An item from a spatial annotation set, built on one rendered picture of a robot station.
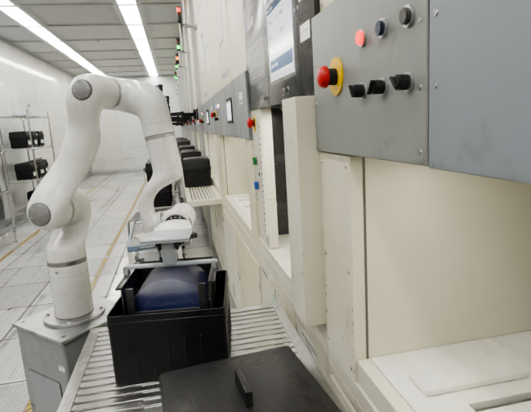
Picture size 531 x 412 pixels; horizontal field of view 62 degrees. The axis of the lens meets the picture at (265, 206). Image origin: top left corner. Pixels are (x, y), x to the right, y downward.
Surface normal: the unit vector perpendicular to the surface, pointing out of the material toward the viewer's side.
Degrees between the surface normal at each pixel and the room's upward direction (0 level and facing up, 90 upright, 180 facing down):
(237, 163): 90
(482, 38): 90
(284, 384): 0
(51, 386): 90
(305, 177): 90
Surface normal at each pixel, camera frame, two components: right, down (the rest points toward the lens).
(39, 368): -0.55, 0.19
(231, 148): 0.20, 0.17
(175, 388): -0.06, -0.98
